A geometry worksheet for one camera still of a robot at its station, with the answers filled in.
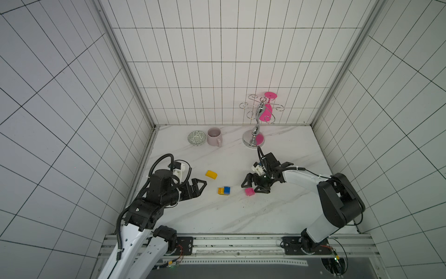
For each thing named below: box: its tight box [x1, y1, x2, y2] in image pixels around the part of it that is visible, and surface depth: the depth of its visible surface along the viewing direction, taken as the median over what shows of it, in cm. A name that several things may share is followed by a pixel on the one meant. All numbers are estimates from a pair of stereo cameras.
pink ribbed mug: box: [206, 126, 223, 148], surface depth 106 cm
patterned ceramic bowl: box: [187, 130, 207, 146], surface depth 112 cm
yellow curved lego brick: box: [204, 169, 218, 180], surface depth 97 cm
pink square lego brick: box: [244, 187, 256, 197], surface depth 87 cm
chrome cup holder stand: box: [239, 94, 285, 149], surface depth 97 cm
